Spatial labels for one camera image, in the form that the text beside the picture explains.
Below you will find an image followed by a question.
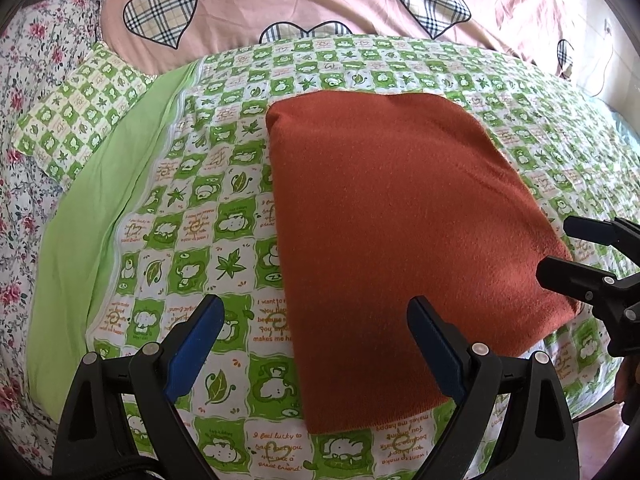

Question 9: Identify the green printed pillow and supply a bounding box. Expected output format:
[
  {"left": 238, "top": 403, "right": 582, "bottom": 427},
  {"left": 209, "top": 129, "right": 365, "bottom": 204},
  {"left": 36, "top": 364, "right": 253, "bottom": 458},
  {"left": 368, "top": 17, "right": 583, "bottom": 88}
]
[{"left": 14, "top": 42, "right": 157, "bottom": 192}]

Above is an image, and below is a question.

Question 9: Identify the light blue bed sheet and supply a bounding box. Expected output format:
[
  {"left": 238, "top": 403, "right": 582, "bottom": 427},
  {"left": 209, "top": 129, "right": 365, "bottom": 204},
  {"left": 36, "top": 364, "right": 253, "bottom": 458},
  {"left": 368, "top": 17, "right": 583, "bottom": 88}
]
[{"left": 592, "top": 95, "right": 640, "bottom": 161}]

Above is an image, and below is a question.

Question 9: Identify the green printed quilt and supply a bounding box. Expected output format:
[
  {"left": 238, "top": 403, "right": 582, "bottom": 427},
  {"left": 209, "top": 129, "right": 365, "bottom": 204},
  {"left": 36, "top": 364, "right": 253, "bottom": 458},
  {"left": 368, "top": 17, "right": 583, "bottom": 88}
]
[{"left": 25, "top": 34, "right": 640, "bottom": 480}]

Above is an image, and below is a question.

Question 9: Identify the person's right hand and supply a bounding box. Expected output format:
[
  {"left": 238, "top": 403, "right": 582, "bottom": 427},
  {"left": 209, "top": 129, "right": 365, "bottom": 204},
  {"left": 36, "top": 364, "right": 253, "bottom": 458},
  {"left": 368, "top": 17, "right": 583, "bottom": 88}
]
[{"left": 613, "top": 355, "right": 636, "bottom": 413}]

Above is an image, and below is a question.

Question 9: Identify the floral bed sheet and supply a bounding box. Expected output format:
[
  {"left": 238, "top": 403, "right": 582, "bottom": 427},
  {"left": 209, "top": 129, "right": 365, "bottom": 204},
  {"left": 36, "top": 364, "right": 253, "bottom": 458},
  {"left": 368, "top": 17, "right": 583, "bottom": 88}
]
[{"left": 0, "top": 0, "right": 126, "bottom": 461}]

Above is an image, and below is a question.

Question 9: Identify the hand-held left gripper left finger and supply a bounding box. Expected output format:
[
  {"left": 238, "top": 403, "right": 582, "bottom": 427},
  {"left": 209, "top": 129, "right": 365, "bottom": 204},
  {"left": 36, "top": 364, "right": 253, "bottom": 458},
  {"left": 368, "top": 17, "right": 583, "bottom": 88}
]
[{"left": 52, "top": 294, "right": 225, "bottom": 480}]

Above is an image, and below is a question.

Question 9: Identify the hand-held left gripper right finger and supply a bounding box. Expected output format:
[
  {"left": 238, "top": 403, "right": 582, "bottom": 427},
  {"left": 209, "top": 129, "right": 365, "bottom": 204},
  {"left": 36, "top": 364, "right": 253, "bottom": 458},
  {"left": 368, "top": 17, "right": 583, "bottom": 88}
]
[{"left": 406, "top": 295, "right": 582, "bottom": 480}]

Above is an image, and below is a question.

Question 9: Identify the white wall cable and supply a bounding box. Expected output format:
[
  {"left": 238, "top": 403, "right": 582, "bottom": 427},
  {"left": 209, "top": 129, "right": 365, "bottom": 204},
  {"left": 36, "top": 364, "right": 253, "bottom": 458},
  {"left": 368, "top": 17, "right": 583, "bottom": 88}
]
[{"left": 586, "top": 19, "right": 615, "bottom": 98}]

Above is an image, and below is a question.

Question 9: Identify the orange knit sweater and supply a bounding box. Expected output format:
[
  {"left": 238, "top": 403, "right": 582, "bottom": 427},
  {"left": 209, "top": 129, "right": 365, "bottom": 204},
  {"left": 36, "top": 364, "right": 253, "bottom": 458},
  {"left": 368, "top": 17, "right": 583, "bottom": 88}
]
[{"left": 265, "top": 91, "right": 581, "bottom": 436}]

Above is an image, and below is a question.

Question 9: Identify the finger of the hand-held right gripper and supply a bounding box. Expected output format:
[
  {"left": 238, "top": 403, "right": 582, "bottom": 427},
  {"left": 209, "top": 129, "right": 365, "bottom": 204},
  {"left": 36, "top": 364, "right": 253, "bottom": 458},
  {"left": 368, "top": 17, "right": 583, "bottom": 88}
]
[
  {"left": 564, "top": 215, "right": 640, "bottom": 263},
  {"left": 536, "top": 255, "right": 640, "bottom": 358}
]

